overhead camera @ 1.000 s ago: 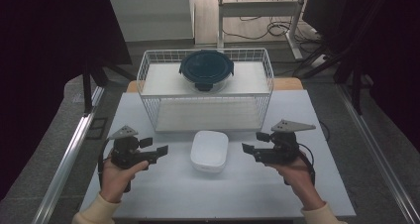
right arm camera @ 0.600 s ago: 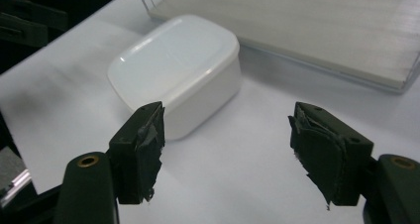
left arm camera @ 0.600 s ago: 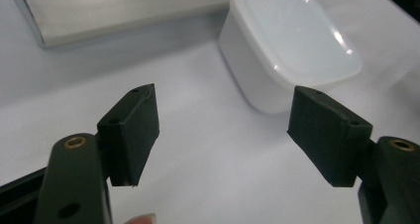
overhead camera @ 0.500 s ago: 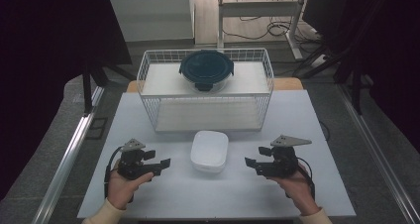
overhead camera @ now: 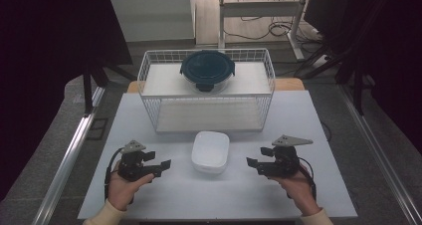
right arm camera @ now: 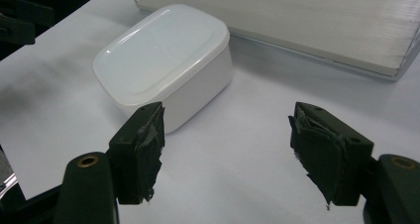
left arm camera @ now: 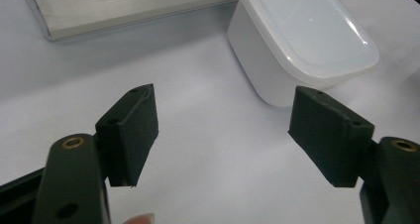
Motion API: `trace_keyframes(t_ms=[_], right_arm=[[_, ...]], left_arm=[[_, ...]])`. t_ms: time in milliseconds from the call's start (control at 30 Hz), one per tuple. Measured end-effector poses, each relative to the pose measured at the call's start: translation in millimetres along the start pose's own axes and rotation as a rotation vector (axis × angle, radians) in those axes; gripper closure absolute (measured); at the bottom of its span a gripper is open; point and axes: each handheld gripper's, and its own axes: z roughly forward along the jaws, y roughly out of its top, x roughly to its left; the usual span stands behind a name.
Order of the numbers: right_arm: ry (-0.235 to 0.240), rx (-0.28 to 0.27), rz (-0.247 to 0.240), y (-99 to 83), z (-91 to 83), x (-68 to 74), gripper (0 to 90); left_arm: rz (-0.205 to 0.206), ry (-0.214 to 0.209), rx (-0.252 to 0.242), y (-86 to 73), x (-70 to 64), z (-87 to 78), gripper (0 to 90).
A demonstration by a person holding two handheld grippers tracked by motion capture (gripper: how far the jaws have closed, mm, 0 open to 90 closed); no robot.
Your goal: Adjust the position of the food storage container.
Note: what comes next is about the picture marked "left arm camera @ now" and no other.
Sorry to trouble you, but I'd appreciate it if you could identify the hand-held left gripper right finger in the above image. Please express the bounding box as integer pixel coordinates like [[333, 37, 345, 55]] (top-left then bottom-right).
[[287, 85, 376, 188]]

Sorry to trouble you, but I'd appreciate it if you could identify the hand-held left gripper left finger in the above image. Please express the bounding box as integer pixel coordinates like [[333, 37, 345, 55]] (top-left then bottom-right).
[[94, 82, 159, 188]]

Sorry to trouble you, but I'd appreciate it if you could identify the white lidded plastic container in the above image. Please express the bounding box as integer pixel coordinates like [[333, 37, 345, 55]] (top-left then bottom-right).
[[226, 0, 381, 109]]

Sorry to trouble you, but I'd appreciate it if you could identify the wire rack with wooden shelf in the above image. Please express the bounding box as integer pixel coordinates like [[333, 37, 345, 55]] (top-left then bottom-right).
[[18, 0, 245, 43]]

